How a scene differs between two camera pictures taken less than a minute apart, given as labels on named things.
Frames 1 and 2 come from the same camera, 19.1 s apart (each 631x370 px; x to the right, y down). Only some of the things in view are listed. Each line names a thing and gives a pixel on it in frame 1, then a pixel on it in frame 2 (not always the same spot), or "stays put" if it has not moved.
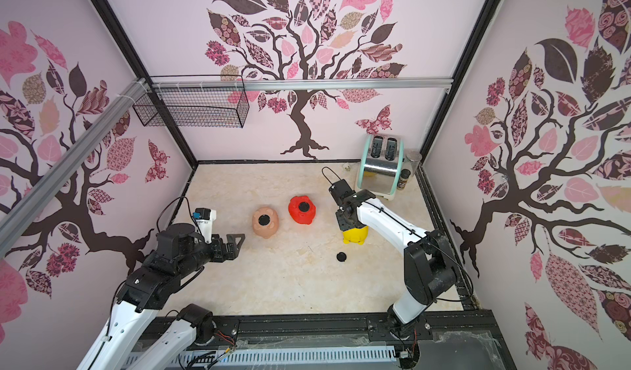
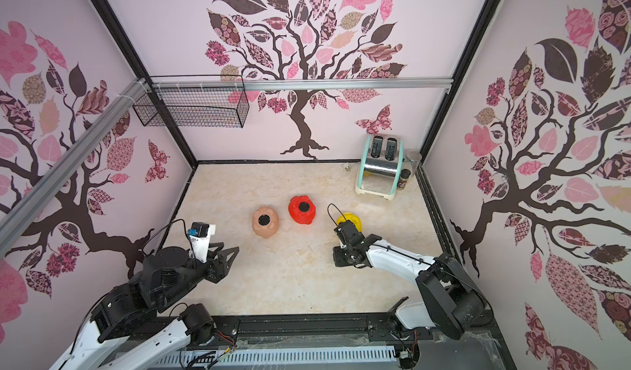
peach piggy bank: (265, 222) stays put
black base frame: (463, 339) stays put
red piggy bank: (299, 216) stays put
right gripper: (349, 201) → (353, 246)
